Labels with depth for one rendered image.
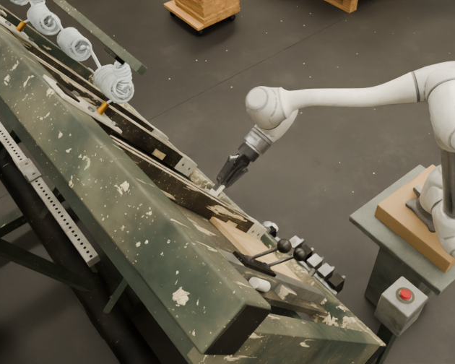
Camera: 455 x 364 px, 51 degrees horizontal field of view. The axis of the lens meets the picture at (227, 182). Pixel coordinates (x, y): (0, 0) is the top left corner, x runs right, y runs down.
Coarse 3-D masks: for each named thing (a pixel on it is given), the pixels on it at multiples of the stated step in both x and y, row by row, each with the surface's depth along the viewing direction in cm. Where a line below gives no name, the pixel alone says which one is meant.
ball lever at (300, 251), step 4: (296, 248) 130; (300, 248) 129; (296, 252) 129; (300, 252) 129; (304, 252) 129; (288, 256) 131; (292, 256) 130; (296, 256) 129; (300, 256) 128; (304, 256) 129; (280, 260) 132; (284, 260) 131; (288, 260) 131; (296, 260) 130; (300, 260) 129; (264, 264) 133; (268, 264) 133; (272, 264) 132; (276, 264) 132; (268, 268) 133
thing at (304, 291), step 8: (232, 256) 118; (232, 264) 114; (240, 264) 117; (240, 272) 119; (248, 272) 123; (256, 272) 126; (248, 280) 125; (272, 280) 136; (280, 280) 140; (288, 280) 149; (296, 280) 161; (272, 288) 140; (296, 288) 153; (304, 288) 158; (312, 288) 172; (296, 296) 158; (304, 296) 163; (312, 296) 169; (320, 296) 175
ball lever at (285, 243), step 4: (280, 240) 119; (284, 240) 119; (288, 240) 119; (280, 244) 119; (284, 244) 118; (288, 244) 119; (272, 248) 121; (276, 248) 120; (280, 248) 119; (284, 248) 118; (288, 248) 119; (264, 252) 122; (268, 252) 121; (272, 252) 121; (280, 252) 120; (284, 252) 119; (244, 256) 123; (248, 256) 122; (252, 256) 123; (256, 256) 122; (260, 256) 122; (248, 260) 122; (252, 260) 124
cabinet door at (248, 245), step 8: (216, 224) 164; (224, 224) 169; (224, 232) 162; (232, 232) 166; (240, 232) 181; (232, 240) 159; (240, 240) 163; (248, 240) 179; (256, 240) 192; (240, 248) 157; (248, 248) 161; (256, 248) 176; (264, 248) 191; (264, 256) 173; (272, 256) 188; (280, 264) 185; (280, 272) 166; (288, 272) 182
